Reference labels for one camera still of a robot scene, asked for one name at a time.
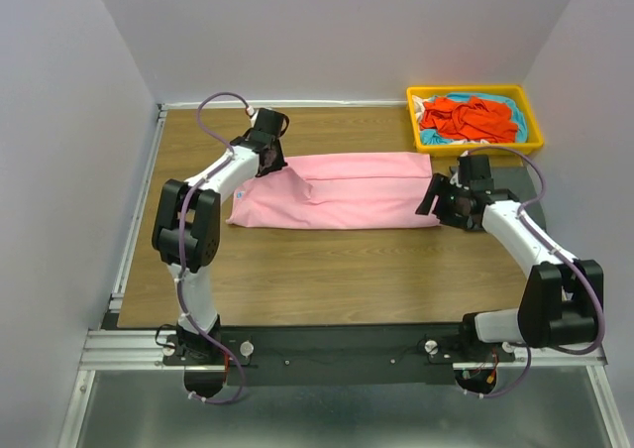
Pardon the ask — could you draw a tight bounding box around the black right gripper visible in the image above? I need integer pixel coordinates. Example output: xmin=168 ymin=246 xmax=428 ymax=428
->
xmin=415 ymin=171 xmax=469 ymax=230

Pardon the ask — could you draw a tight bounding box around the pink t-shirt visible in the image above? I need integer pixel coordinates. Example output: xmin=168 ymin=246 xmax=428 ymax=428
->
xmin=227 ymin=152 xmax=439 ymax=230

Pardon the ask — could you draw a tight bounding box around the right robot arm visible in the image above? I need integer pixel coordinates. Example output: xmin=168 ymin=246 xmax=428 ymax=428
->
xmin=416 ymin=153 xmax=606 ymax=361

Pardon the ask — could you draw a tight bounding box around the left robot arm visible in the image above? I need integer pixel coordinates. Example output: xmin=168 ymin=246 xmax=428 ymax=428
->
xmin=151 ymin=108 xmax=289 ymax=364

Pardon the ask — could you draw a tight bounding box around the blue t-shirt in bin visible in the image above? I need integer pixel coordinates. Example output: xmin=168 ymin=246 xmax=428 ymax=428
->
xmin=413 ymin=92 xmax=528 ymax=146

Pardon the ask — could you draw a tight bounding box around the orange t-shirt in bin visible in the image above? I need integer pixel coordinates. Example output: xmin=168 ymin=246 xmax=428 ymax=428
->
xmin=419 ymin=95 xmax=519 ymax=144

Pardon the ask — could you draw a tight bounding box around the white cloth in bin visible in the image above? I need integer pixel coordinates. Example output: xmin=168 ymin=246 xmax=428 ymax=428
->
xmin=412 ymin=95 xmax=429 ymax=127

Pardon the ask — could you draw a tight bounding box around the folded dark grey t-shirt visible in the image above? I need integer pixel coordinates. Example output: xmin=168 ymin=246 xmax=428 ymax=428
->
xmin=491 ymin=167 xmax=547 ymax=231

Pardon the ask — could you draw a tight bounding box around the yellow plastic bin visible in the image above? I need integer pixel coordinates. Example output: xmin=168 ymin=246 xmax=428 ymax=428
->
xmin=406 ymin=84 xmax=544 ymax=157

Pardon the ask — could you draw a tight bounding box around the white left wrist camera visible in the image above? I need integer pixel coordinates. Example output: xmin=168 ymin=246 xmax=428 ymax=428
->
xmin=245 ymin=106 xmax=259 ymax=127

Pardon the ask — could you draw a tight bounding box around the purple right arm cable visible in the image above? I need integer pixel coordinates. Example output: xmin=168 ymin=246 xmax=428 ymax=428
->
xmin=455 ymin=145 xmax=605 ymax=399

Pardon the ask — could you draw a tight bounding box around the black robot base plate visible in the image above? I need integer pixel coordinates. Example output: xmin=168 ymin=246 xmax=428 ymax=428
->
xmin=162 ymin=321 xmax=516 ymax=399

